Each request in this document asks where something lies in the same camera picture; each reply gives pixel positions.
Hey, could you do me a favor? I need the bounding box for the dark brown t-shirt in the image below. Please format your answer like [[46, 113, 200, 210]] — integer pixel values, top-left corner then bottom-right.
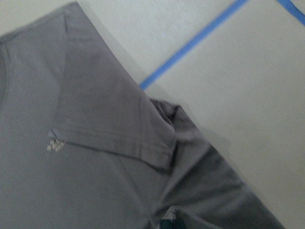
[[0, 2, 282, 229]]

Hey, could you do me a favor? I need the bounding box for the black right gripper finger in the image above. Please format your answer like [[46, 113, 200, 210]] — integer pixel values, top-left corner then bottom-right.
[[161, 219, 185, 229]]

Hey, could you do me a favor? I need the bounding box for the blue tape line lengthwise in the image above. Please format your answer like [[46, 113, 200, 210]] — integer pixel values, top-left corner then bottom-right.
[[139, 0, 250, 91]]

